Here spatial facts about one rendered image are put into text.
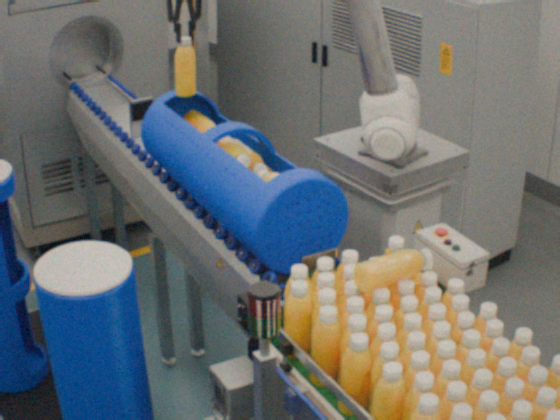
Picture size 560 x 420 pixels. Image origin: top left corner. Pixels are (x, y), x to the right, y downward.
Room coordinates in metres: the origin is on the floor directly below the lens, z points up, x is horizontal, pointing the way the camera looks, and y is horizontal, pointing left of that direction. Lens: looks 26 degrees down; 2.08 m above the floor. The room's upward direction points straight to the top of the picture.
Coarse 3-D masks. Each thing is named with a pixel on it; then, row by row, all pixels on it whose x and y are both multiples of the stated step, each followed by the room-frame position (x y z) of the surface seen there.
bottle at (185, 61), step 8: (184, 48) 2.52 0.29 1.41; (192, 48) 2.54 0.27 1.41; (176, 56) 2.53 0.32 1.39; (184, 56) 2.51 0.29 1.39; (192, 56) 2.53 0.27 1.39; (176, 64) 2.52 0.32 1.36; (184, 64) 2.51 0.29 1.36; (192, 64) 2.52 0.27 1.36; (176, 72) 2.53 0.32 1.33; (184, 72) 2.51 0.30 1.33; (192, 72) 2.53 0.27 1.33; (176, 80) 2.53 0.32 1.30; (184, 80) 2.51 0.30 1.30; (192, 80) 2.53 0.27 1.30; (176, 88) 2.53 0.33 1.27; (184, 88) 2.52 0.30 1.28; (192, 88) 2.53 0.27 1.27; (184, 96) 2.52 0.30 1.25
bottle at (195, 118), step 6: (186, 114) 2.64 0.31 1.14; (192, 114) 2.62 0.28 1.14; (198, 114) 2.61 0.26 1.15; (186, 120) 2.62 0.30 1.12; (192, 120) 2.58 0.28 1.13; (198, 120) 2.56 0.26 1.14; (204, 120) 2.55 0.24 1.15; (198, 126) 2.53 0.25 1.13; (204, 126) 2.52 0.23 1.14; (210, 126) 2.51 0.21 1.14; (204, 132) 2.50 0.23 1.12
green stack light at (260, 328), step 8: (248, 312) 1.30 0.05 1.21; (248, 320) 1.30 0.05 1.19; (256, 320) 1.28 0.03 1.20; (264, 320) 1.28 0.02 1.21; (272, 320) 1.28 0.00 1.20; (248, 328) 1.30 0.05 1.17; (256, 328) 1.28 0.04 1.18; (264, 328) 1.28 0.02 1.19; (272, 328) 1.28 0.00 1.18; (256, 336) 1.28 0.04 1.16; (264, 336) 1.28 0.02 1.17; (272, 336) 1.28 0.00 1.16
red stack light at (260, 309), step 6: (252, 300) 1.29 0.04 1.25; (276, 300) 1.29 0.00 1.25; (252, 306) 1.29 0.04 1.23; (258, 306) 1.28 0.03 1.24; (264, 306) 1.28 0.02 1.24; (270, 306) 1.28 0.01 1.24; (276, 306) 1.29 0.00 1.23; (252, 312) 1.29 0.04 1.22; (258, 312) 1.28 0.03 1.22; (264, 312) 1.28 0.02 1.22; (270, 312) 1.28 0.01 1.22; (276, 312) 1.29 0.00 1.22; (264, 318) 1.28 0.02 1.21
